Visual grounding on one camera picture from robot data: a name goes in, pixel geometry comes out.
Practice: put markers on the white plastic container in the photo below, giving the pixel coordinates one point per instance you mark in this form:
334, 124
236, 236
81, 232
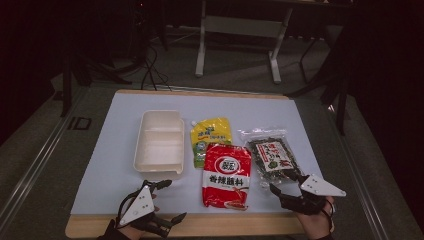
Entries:
160, 143

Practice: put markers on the yellow sauce pouch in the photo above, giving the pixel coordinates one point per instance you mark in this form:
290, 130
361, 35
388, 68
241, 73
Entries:
210, 135

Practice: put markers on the pale blue table mat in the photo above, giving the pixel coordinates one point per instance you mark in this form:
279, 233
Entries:
110, 160

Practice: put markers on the black stand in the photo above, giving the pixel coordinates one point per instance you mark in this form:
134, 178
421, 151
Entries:
340, 100
68, 80

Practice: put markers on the white metal stand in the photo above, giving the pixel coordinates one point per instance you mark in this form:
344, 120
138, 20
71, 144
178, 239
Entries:
240, 26

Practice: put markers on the person's left hand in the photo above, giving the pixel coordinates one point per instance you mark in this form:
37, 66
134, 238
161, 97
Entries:
131, 232

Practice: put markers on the person's right hand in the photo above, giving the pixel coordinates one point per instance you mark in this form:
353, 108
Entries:
313, 226

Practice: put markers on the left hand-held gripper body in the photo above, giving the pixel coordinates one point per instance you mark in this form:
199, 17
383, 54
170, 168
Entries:
137, 207

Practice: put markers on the clear dried seaweed packet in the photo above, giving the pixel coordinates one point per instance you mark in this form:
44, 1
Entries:
271, 153

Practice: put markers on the metal floor rail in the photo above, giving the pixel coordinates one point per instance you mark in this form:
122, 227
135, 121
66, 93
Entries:
33, 166
360, 183

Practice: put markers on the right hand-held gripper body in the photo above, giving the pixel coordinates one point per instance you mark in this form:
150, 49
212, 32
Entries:
320, 188

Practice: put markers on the red seasoning packet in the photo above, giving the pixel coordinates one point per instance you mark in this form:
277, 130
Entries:
226, 176

